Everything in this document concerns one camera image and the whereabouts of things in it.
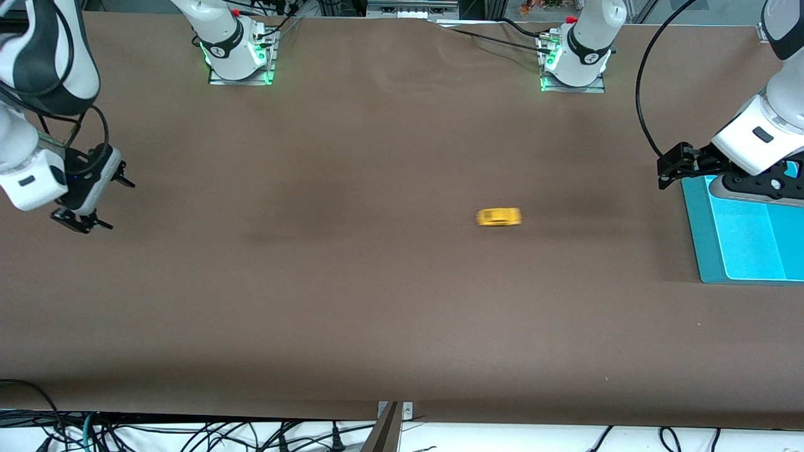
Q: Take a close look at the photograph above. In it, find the black base power cable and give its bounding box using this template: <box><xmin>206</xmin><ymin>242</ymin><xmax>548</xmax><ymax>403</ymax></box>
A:
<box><xmin>433</xmin><ymin>18</ymin><xmax>557</xmax><ymax>56</ymax></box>

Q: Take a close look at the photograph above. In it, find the yellow toy beetle car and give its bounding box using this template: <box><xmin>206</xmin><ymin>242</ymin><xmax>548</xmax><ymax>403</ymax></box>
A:
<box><xmin>475</xmin><ymin>207</ymin><xmax>523</xmax><ymax>229</ymax></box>

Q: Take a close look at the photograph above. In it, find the dark angled bar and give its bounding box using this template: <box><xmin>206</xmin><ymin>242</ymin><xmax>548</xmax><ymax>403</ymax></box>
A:
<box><xmin>359</xmin><ymin>402</ymin><xmax>403</xmax><ymax>452</ymax></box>

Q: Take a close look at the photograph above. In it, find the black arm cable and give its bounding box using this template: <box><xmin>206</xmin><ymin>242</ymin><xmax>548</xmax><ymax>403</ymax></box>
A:
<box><xmin>635</xmin><ymin>0</ymin><xmax>699</xmax><ymax>161</ymax></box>
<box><xmin>0</xmin><ymin>82</ymin><xmax>111</xmax><ymax>165</ymax></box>

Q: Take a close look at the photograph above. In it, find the brown table cover sheet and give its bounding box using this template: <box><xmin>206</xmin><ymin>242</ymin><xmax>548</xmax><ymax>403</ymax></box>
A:
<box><xmin>0</xmin><ymin>11</ymin><xmax>804</xmax><ymax>431</ymax></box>

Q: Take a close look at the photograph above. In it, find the black looped floor cable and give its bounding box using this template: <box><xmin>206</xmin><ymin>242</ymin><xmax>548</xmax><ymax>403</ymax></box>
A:
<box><xmin>0</xmin><ymin>379</ymin><xmax>65</xmax><ymax>452</ymax></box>

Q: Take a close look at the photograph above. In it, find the teal plastic storage bin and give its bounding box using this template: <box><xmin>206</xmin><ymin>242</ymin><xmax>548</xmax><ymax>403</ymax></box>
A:
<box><xmin>682</xmin><ymin>160</ymin><xmax>804</xmax><ymax>285</ymax></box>

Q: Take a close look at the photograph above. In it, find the grey power strip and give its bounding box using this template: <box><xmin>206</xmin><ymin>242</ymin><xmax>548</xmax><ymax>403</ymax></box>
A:
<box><xmin>366</xmin><ymin>0</ymin><xmax>460</xmax><ymax>19</ymax></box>

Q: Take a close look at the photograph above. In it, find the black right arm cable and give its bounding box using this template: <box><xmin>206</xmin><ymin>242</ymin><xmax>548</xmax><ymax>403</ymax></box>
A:
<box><xmin>0</xmin><ymin>82</ymin><xmax>111</xmax><ymax>165</ymax></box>

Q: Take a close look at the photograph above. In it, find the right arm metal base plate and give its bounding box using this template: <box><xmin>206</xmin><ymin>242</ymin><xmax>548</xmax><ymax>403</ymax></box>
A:
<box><xmin>208</xmin><ymin>24</ymin><xmax>278</xmax><ymax>86</ymax></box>

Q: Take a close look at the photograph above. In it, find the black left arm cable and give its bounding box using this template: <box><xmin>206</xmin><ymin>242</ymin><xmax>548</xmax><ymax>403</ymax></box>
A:
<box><xmin>635</xmin><ymin>0</ymin><xmax>699</xmax><ymax>161</ymax></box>

